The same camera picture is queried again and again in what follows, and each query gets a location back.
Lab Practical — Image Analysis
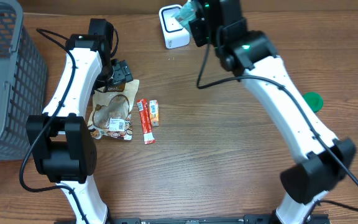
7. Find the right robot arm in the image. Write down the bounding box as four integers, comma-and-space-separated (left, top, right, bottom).
185, 1, 356, 223

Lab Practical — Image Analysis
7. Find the green white cup container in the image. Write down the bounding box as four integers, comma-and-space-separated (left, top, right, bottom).
303, 92, 324, 113

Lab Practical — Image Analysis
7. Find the red snack packet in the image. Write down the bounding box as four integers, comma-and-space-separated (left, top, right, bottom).
137, 98, 155, 144

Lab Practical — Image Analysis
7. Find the orange Kleenex tissue pack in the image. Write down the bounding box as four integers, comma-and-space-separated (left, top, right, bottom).
149, 100, 160, 127

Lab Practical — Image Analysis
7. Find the white barcode scanner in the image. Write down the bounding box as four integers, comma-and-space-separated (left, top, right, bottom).
158, 4, 190, 49

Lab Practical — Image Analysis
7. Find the teal orange soup packet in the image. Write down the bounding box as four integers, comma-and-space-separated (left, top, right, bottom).
173, 0, 197, 31

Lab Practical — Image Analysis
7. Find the grey plastic mesh basket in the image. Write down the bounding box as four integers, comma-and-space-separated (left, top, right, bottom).
0, 1, 48, 161

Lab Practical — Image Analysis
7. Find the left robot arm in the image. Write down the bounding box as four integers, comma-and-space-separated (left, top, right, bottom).
19, 19, 133, 223

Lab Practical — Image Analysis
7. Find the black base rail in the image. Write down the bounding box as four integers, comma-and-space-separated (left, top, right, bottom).
113, 213, 331, 224

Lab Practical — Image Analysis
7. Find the white brown snack bag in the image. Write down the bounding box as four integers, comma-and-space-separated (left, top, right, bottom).
88, 80, 140, 141

